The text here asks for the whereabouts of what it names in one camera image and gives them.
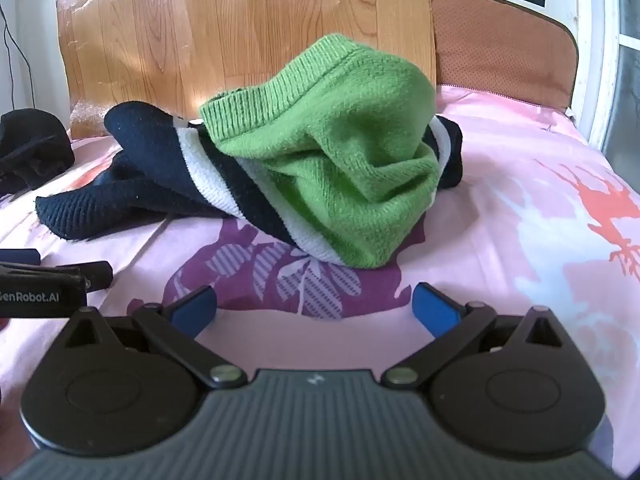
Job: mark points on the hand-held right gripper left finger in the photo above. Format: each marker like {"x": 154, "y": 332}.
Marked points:
{"x": 194, "y": 306}

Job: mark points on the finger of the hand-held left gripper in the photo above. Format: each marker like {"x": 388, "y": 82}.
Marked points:
{"x": 20, "y": 257}
{"x": 96, "y": 275}

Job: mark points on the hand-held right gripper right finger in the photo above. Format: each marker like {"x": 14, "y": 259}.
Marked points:
{"x": 436, "y": 310}

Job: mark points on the green navy striped sweater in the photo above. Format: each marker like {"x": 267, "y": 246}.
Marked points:
{"x": 325, "y": 160}

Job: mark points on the black clothes pile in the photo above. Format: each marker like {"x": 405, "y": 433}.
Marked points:
{"x": 35, "y": 150}

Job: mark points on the pink floral bedsheet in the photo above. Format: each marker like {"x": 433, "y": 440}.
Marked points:
{"x": 500, "y": 220}

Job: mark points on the brown perforated cushion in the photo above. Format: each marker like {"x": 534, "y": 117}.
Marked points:
{"x": 500, "y": 50}

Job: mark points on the wooden headboard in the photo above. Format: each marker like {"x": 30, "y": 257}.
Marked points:
{"x": 225, "y": 35}

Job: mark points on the white window frame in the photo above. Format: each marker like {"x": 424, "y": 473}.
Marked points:
{"x": 602, "y": 60}

